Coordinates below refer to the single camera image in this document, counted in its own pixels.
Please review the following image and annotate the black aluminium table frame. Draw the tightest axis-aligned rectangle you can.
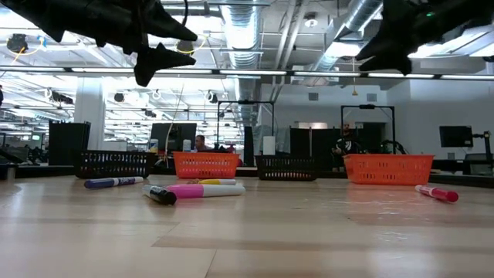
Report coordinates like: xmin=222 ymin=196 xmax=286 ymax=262
xmin=0 ymin=164 xmax=494 ymax=187

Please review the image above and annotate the pink white thin marker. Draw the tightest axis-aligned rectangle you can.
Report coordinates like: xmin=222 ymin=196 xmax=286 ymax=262
xmin=166 ymin=183 xmax=247 ymax=199

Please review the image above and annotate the yellow thin marker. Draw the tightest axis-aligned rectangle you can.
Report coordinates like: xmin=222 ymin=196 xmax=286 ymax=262
xmin=198 ymin=178 xmax=237 ymax=186

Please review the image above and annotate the person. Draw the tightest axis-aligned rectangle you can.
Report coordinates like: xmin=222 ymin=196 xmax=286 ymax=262
xmin=330 ymin=122 xmax=363 ymax=170
xmin=194 ymin=134 xmax=214 ymax=153

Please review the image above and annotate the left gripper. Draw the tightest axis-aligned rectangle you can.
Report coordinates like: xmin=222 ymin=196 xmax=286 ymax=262
xmin=22 ymin=0 xmax=199 ymax=88

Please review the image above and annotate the black plastic basket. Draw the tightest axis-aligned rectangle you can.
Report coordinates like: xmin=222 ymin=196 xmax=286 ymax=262
xmin=255 ymin=154 xmax=318 ymax=181
xmin=73 ymin=150 xmax=155 ymax=179

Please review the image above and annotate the black wall monitor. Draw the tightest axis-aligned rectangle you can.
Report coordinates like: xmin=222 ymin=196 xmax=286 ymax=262
xmin=438 ymin=124 xmax=475 ymax=148

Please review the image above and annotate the yellow hanging pendant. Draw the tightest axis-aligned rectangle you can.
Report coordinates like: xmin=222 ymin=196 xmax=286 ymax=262
xmin=350 ymin=56 xmax=359 ymax=97

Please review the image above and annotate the black metal gantry frame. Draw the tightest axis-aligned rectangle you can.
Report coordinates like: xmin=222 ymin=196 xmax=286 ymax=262
xmin=340 ymin=103 xmax=396 ymax=155
xmin=216 ymin=99 xmax=276 ymax=155

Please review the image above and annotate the white box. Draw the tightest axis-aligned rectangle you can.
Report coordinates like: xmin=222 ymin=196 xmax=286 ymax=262
xmin=262 ymin=135 xmax=277 ymax=156

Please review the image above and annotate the black white marker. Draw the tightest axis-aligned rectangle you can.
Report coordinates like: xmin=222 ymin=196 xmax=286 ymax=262
xmin=141 ymin=184 xmax=178 ymax=206

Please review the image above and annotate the black partition panel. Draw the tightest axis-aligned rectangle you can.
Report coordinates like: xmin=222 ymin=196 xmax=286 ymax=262
xmin=48 ymin=120 xmax=92 ymax=166

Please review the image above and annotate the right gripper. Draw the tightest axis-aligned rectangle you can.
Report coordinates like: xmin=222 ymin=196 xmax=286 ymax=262
xmin=354 ymin=0 xmax=464 ymax=76

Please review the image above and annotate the orange plastic basket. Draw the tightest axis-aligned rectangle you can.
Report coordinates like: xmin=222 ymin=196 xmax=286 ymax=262
xmin=172 ymin=151 xmax=241 ymax=179
xmin=342 ymin=153 xmax=435 ymax=185

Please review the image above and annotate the suspended linear light rail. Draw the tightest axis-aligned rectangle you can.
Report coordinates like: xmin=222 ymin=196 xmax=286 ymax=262
xmin=0 ymin=65 xmax=494 ymax=81

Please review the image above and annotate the red thin marker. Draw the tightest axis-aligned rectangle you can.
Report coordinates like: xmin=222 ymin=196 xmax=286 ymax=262
xmin=414 ymin=184 xmax=460 ymax=204

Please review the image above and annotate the wide black partition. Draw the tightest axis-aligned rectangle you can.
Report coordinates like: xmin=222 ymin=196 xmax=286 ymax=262
xmin=289 ymin=127 xmax=362 ymax=159

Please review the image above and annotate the grey office chair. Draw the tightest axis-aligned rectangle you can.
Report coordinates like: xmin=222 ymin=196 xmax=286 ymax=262
xmin=462 ymin=152 xmax=494 ymax=175

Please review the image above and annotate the purple thin marker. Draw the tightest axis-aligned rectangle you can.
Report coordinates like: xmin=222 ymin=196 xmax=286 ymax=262
xmin=83 ymin=176 xmax=144 ymax=190

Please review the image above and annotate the black ceiling camera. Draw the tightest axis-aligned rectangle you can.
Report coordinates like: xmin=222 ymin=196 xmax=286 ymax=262
xmin=6 ymin=33 xmax=29 ymax=54
xmin=176 ymin=38 xmax=195 ymax=56

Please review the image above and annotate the black computer monitor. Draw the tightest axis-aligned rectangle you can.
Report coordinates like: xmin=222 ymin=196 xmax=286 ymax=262
xmin=149 ymin=122 xmax=198 ymax=154

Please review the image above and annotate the white square column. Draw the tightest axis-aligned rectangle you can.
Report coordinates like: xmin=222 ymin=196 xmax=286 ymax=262
xmin=73 ymin=76 xmax=107 ymax=152

